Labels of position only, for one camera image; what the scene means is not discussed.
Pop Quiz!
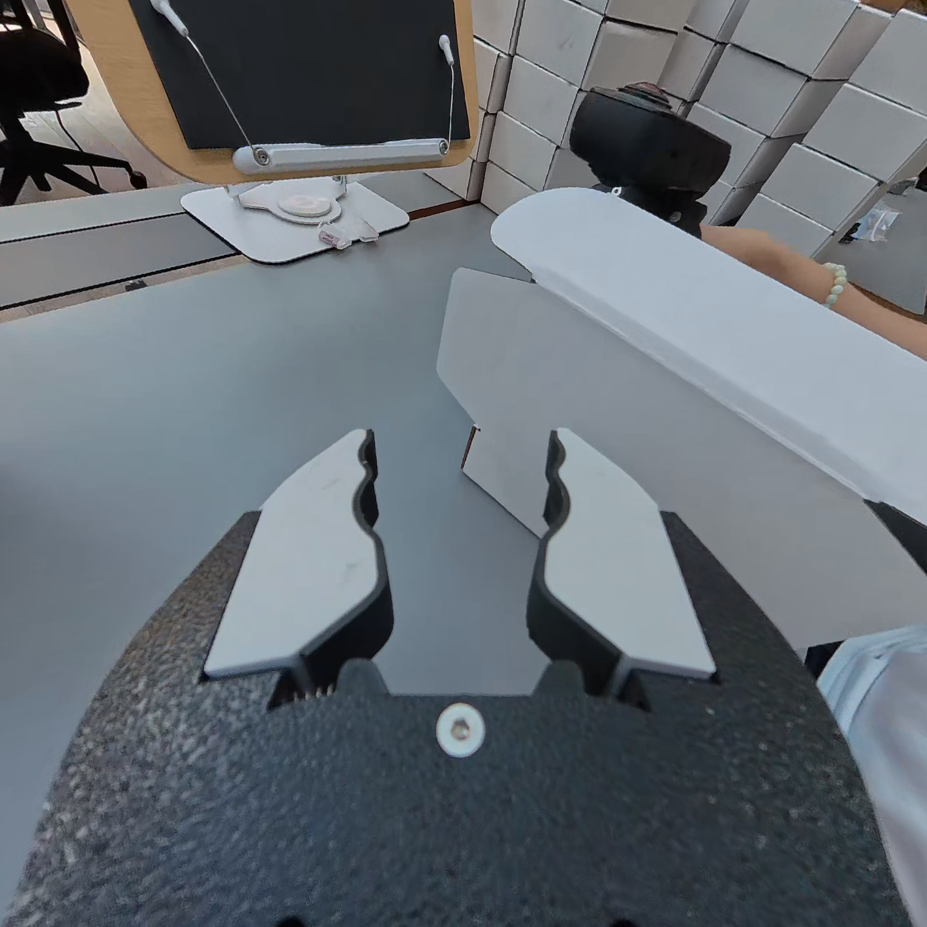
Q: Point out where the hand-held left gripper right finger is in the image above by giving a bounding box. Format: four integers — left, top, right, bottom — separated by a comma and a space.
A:
526, 427, 719, 698

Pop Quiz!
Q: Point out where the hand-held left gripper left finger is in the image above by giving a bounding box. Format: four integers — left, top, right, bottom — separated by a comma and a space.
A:
203, 427, 395, 696

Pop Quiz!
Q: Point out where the white cardboard box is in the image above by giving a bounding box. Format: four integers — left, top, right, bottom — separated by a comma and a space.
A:
436, 187, 927, 656

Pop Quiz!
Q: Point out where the person's right forearm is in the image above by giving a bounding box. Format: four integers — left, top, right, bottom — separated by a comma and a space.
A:
699, 225, 927, 359

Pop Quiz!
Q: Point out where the stack of white cardboard boxes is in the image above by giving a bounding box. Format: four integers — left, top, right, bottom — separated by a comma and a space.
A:
463, 0, 927, 316

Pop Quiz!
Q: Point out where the small clear plastic bag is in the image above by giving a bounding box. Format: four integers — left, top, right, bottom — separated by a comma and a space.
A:
840, 203, 902, 243

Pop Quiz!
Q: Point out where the person's white shirt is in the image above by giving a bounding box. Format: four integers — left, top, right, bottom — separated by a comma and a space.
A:
817, 626, 927, 927

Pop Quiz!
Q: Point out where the black panel on stand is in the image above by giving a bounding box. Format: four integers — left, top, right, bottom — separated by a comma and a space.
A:
129, 0, 472, 151

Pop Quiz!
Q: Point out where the tablet stand with black board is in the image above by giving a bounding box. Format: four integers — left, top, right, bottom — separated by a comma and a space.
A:
64, 0, 479, 263

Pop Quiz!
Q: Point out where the black office chair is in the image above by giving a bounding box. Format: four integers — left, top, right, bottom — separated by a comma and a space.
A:
0, 25, 149, 207

